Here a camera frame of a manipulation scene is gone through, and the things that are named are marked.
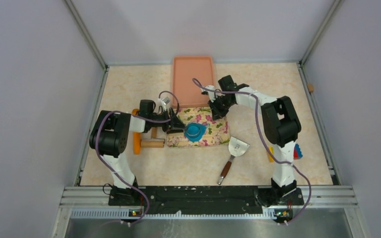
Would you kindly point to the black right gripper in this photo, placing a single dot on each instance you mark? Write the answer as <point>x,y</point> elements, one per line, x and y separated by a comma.
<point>216,113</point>

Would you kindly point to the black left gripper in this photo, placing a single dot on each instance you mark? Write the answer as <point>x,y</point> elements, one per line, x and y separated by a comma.
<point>177,126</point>

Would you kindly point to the blue dough piece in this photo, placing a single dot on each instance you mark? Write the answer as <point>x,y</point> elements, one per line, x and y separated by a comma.
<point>194,131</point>

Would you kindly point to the wooden double-ended roller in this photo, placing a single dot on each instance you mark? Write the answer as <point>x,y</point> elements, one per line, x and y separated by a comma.
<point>154,141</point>

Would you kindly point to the metal scraper wooden handle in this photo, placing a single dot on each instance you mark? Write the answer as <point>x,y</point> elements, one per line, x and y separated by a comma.
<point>236,148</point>

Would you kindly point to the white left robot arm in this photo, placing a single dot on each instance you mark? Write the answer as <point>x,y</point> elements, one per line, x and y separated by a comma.
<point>111,130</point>

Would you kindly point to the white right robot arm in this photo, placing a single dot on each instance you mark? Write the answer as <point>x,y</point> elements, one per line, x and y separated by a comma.
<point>280,125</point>

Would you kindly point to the pink rectangular tray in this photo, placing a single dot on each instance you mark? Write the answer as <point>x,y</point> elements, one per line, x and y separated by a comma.
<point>185,69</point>

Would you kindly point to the yellow red blue toy block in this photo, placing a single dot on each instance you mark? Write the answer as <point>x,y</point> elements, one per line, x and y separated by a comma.
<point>296,155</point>

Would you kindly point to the small wooden cork piece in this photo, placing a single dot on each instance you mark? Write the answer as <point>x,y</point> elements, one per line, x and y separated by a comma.
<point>310,88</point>

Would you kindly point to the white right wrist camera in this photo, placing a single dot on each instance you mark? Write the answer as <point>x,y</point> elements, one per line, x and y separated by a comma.
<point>209,90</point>

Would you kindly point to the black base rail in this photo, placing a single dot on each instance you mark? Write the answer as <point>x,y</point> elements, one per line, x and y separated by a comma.
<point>203,200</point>

